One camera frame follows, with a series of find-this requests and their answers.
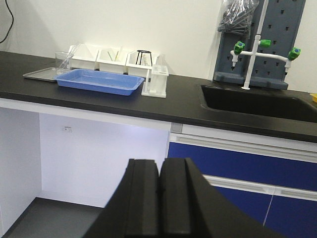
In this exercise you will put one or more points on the black sink basin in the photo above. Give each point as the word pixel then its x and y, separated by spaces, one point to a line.
pixel 270 105

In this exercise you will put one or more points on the blue plastic tray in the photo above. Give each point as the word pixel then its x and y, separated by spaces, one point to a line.
pixel 100 81

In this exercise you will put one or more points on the green yellow stirring sticks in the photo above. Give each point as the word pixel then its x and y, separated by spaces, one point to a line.
pixel 113 56

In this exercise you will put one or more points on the right white storage bin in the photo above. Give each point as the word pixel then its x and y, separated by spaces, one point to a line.
pixel 138 70

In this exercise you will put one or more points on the black wire tripod stand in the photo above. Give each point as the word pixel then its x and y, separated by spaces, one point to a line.
pixel 144 57

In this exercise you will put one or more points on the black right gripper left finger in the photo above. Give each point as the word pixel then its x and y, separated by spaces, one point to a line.
pixel 133 210

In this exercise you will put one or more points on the middle white storage bin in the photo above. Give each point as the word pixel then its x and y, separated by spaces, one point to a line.
pixel 105 64

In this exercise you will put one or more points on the white storage bin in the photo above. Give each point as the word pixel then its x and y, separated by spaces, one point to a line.
pixel 84 57
pixel 105 64
pixel 138 70

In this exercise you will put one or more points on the clear test tube in rack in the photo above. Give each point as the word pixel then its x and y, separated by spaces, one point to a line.
pixel 160 62

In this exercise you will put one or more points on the grey pegboard drying rack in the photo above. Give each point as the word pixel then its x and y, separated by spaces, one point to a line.
pixel 281 25

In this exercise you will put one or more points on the grey metal tray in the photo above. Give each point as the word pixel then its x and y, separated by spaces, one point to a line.
pixel 46 74

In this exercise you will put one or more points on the clear glass beaker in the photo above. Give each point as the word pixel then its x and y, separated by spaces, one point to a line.
pixel 59 57

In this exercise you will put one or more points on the clear glass test tube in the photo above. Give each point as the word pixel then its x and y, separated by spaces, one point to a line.
pixel 69 55

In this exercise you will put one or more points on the white test tube rack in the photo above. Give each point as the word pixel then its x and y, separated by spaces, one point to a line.
pixel 155 85

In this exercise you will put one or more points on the bag of grey pegs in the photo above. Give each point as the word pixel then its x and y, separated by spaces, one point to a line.
pixel 237 16

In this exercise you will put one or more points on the blue cabinet drawer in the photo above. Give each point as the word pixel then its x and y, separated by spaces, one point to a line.
pixel 292 217

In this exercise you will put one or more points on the left white storage bin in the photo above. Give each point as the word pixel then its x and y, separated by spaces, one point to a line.
pixel 84 57

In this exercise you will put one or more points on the white lab faucet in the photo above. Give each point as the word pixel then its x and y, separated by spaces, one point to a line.
pixel 258 42

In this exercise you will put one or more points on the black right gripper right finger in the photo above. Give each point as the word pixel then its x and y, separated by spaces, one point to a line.
pixel 192 208

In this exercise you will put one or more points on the yellow object at edge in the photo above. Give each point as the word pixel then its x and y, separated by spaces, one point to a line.
pixel 314 97

